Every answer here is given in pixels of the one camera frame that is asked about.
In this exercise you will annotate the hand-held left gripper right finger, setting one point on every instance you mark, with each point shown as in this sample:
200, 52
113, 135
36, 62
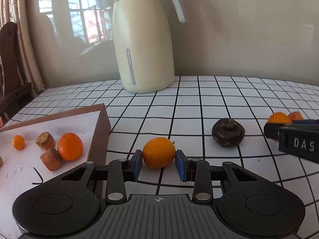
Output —
180, 165

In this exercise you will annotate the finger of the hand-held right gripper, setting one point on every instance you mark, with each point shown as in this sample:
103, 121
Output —
271, 130
306, 122

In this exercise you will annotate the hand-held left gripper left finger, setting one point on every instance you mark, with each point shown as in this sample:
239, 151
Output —
138, 165

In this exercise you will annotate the brown cardboard box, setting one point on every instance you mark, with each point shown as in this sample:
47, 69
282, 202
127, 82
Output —
82, 124

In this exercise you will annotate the greenish carrot piece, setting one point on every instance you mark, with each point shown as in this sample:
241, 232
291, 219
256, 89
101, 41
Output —
45, 140

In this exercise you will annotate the small orange mandarin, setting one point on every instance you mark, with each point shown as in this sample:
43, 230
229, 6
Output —
18, 142

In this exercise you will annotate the orange carrot piece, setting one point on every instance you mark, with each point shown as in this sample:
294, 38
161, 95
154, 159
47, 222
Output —
295, 115
51, 158

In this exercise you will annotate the dark water chestnut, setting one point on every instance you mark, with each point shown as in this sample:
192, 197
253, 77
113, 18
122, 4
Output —
228, 132

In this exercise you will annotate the white checked tablecloth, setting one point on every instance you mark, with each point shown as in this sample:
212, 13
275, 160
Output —
199, 99

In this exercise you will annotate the cream thermos jug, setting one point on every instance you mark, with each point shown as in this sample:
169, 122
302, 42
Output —
142, 42

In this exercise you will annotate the beige curtain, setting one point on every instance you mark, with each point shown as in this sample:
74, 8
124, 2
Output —
27, 54

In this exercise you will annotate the brown wooden chair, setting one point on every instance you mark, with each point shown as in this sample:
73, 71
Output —
10, 67

